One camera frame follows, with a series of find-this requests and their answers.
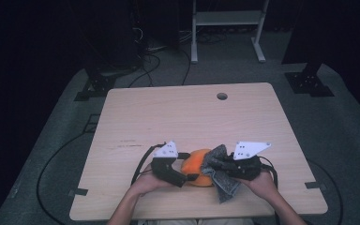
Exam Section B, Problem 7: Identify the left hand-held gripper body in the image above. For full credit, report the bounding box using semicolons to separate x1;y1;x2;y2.
150;141;189;188

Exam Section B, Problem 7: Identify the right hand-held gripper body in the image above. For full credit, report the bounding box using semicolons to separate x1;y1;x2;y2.
230;141;272;182

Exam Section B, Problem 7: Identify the orange plush toy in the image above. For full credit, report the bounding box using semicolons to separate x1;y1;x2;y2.
180;148;216;188

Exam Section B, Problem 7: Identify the grey cloth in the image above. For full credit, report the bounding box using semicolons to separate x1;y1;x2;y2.
200;143;242;204

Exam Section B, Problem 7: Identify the person's right hand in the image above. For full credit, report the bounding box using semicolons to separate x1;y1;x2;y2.
238;170;279;202

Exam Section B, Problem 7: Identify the person's left hand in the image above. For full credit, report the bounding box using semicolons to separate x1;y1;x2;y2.
127;162;173;199

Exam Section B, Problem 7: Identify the black tape strip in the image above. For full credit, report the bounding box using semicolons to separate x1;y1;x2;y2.
67;187;89;198
304;181;328;192

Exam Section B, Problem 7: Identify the black floor tape outline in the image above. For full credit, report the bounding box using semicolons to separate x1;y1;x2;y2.
82;113;101;134

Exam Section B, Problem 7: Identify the black stand base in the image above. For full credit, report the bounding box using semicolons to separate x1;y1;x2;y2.
73;62;117;102
284;61;336;98

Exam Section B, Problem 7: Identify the left hand-held gripper cable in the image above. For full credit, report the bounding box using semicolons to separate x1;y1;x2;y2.
129;142;168;187

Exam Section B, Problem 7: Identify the hand-held gripper cable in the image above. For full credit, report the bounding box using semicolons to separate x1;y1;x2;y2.
129;142;168;187
258;155;279;189

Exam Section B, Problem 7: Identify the right hand-held gripper cable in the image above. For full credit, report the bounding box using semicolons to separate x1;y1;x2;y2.
258;155;279;189

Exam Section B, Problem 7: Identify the thin black cable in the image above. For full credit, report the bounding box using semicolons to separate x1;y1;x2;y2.
127;52;162;89
181;48;192;86

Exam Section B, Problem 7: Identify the black floor cable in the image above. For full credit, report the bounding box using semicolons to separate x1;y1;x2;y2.
36;130;92;225
306;158;345;225

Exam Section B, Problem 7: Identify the white metal table frame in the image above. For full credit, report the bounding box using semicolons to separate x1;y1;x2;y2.
190;0;270;65

